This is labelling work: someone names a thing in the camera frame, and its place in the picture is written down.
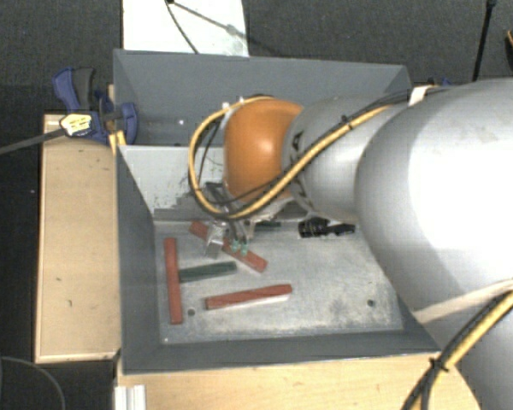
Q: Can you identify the red-brown flat block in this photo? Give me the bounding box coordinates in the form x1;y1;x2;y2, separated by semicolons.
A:
162;237;185;325
203;284;293;312
188;220;268;274

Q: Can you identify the grey metal bin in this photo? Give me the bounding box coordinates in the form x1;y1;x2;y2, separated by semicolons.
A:
112;48;442;373

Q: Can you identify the pale wood flat board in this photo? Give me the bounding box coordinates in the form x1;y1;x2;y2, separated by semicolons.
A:
33;113;123;365

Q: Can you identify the black cylinder on white bracket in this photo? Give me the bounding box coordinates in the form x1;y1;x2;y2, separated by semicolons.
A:
254;202;357;239

